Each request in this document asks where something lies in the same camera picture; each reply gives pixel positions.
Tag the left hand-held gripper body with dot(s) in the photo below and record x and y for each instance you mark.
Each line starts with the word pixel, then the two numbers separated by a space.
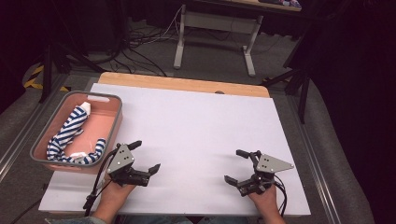
pixel 121 158

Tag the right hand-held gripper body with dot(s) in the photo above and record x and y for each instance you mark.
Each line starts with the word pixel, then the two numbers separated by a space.
pixel 271 165

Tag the pink basket with grey rim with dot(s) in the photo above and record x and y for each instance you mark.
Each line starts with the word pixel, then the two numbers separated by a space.
pixel 102 121

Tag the blue white striped baby romper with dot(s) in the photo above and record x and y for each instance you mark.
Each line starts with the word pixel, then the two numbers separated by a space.
pixel 70 127

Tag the person's left hand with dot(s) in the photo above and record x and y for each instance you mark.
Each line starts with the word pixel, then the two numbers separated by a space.
pixel 113 193

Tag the person's right hand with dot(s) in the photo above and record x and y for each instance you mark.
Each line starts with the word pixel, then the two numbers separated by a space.
pixel 266 200

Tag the white table mat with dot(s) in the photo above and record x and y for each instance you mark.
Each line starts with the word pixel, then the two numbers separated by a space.
pixel 193 124

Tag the black metal stand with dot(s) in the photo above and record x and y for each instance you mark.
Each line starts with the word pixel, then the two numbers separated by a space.
pixel 303 87

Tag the black tripod stand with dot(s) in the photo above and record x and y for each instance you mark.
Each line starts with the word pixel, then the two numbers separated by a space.
pixel 48 68

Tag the yellow black hazard tape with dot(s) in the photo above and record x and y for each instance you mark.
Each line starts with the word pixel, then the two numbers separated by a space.
pixel 34 81

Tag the desk with white legs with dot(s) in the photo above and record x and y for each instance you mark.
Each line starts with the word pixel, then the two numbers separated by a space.
pixel 218 23

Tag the colourful item on desk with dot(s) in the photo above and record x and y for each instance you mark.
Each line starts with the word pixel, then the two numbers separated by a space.
pixel 288 3

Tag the aluminium floor rail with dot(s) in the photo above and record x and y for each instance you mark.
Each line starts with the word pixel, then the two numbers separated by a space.
pixel 21 140
pixel 317 174

